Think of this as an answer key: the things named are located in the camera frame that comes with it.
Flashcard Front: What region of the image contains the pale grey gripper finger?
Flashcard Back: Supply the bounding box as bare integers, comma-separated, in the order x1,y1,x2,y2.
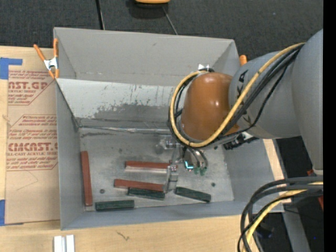
170,165,180,192
163,171,172,193

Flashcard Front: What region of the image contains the dark green flat block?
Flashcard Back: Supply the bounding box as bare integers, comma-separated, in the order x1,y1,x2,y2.
174,186,212,203
94,199,135,212
127,187,166,201

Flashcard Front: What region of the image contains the red-brown flat block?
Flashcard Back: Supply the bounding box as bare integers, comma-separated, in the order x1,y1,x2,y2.
113,178,165,193
124,160,172,174
80,151,93,207

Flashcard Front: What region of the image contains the grey metal bin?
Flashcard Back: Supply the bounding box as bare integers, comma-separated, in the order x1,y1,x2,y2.
53,27,286,231

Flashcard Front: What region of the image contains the brown cardboard board, red print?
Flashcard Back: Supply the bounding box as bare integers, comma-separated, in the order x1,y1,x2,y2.
0,45,61,226

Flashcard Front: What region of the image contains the black cylinder on white bracket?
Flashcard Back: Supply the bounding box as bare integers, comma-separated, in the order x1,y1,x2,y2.
223,133,260,151

